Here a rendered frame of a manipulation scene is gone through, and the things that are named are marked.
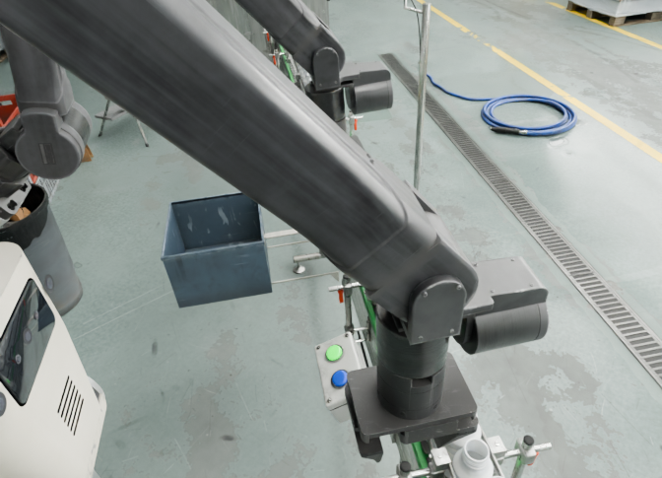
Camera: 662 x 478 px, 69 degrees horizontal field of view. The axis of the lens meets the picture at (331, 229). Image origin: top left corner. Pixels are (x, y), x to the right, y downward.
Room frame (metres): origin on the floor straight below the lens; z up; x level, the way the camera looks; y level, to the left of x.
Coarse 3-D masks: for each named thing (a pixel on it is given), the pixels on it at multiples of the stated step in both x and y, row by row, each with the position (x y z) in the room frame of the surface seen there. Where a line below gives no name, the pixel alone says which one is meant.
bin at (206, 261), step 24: (240, 192) 1.47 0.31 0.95; (168, 216) 1.35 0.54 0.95; (192, 216) 1.44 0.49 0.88; (216, 216) 1.46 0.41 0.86; (240, 216) 1.47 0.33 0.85; (168, 240) 1.26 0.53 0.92; (192, 240) 1.44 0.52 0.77; (216, 240) 1.45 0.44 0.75; (240, 240) 1.46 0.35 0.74; (264, 240) 1.22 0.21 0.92; (168, 264) 1.14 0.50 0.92; (192, 264) 1.15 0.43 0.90; (216, 264) 1.16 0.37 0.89; (240, 264) 1.17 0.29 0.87; (264, 264) 1.18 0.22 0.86; (192, 288) 1.14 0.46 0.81; (216, 288) 1.15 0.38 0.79; (240, 288) 1.16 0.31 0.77; (264, 288) 1.17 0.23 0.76
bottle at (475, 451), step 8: (472, 440) 0.38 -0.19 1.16; (480, 440) 0.38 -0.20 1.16; (464, 448) 0.37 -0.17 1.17; (472, 448) 0.38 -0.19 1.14; (480, 448) 0.38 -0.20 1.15; (488, 448) 0.36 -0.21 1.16; (456, 456) 0.38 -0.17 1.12; (464, 456) 0.36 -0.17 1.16; (472, 456) 0.39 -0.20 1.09; (480, 456) 0.39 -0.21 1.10; (488, 456) 0.35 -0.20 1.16; (456, 464) 0.37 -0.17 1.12; (464, 464) 0.36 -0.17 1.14; (472, 464) 0.35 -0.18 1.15; (480, 464) 0.35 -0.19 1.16; (488, 464) 0.36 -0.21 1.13; (456, 472) 0.36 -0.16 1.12; (464, 472) 0.35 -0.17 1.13; (472, 472) 0.35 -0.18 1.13; (480, 472) 0.35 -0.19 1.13; (488, 472) 0.35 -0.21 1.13
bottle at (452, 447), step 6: (480, 432) 0.42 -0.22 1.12; (462, 438) 0.40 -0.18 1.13; (468, 438) 0.40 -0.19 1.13; (474, 438) 0.40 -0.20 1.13; (480, 438) 0.41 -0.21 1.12; (450, 444) 0.41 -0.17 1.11; (456, 444) 0.40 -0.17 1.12; (462, 444) 0.40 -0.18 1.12; (450, 450) 0.40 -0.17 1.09; (456, 450) 0.40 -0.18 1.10; (450, 456) 0.40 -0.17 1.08; (444, 474) 0.41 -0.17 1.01
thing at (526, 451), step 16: (272, 48) 3.04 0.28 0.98; (352, 112) 1.73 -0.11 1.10; (352, 128) 1.73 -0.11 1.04; (336, 288) 0.81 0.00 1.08; (352, 288) 0.81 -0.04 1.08; (368, 320) 0.81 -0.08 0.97; (368, 336) 0.80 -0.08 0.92; (496, 448) 0.39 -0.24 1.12; (528, 448) 0.40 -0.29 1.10; (544, 448) 0.40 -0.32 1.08; (400, 464) 0.38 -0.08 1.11; (432, 464) 0.39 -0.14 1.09; (528, 464) 0.40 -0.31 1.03
